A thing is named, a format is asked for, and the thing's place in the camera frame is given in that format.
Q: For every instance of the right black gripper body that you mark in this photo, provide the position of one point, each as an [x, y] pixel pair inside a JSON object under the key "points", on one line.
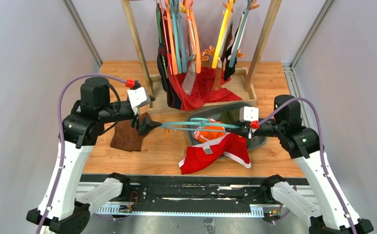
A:
{"points": [[248, 130]]}

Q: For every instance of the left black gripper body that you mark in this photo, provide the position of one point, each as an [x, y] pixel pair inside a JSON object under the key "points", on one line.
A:
{"points": [[139, 122]]}

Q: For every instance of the red underwear white trim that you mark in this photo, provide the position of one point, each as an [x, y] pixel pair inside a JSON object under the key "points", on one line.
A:
{"points": [[200, 156]]}

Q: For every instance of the teal plastic clip hanger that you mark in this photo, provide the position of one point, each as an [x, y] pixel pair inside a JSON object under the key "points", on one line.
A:
{"points": [[196, 122]]}

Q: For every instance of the black underwear cream waistband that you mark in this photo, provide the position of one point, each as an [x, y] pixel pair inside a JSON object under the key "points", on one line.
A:
{"points": [[228, 55]]}

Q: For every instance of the blue-grey plastic clip hanger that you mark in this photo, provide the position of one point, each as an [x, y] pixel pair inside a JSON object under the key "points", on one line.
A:
{"points": [[238, 36]]}

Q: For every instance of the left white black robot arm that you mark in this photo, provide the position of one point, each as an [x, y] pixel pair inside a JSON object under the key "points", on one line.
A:
{"points": [[61, 211]]}

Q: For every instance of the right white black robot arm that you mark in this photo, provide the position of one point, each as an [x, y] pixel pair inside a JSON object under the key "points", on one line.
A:
{"points": [[332, 214]]}

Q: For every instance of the dark green underwear in basin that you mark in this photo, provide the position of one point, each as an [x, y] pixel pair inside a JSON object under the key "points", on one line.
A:
{"points": [[232, 117]]}

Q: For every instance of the orange underwear in basin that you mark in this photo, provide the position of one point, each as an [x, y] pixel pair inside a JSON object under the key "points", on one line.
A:
{"points": [[208, 133]]}

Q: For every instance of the brown underwear on hanger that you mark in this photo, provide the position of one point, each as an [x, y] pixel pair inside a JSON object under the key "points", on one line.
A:
{"points": [[218, 71]]}

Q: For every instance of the orange plastic hanger left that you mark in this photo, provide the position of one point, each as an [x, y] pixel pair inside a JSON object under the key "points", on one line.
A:
{"points": [[171, 38]]}

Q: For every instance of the orange plastic hanger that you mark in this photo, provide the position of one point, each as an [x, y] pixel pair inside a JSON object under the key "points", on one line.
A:
{"points": [[171, 38], [199, 56]]}

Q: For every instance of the teal plastic hanger pair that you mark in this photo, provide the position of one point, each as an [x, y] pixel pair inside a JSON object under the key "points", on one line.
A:
{"points": [[178, 35]]}

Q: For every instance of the yellow plastic clip hanger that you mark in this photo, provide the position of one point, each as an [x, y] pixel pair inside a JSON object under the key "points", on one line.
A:
{"points": [[227, 14]]}

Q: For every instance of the orange clip hanger with brown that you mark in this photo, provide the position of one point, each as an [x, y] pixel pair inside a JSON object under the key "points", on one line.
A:
{"points": [[210, 51]]}

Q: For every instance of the orange plastic hanger right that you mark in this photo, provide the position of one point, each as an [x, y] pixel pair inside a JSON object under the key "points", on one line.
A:
{"points": [[199, 56]]}

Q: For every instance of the wooden clothes rack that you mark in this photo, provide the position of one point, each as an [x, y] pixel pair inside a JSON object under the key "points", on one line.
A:
{"points": [[243, 82]]}

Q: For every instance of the brown cloth on table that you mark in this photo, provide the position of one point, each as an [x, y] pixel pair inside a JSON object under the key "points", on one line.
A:
{"points": [[126, 137]]}

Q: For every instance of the dark navy garment hanging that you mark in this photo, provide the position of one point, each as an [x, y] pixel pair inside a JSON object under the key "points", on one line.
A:
{"points": [[164, 74]]}

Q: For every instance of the grey plastic basin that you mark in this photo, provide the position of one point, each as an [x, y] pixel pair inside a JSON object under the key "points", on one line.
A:
{"points": [[215, 113]]}

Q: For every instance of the large red garment hanging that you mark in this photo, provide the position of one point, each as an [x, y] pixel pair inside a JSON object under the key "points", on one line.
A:
{"points": [[201, 93]]}

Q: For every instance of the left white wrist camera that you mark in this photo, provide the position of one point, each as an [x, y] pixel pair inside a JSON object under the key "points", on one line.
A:
{"points": [[138, 98]]}

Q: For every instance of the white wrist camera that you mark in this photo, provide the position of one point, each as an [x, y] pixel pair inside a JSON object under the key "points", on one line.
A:
{"points": [[248, 113], [138, 98]]}

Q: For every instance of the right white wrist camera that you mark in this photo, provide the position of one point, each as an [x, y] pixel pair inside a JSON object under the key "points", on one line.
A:
{"points": [[248, 113]]}

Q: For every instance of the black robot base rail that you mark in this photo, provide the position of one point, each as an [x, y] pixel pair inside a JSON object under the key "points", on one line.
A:
{"points": [[194, 196]]}

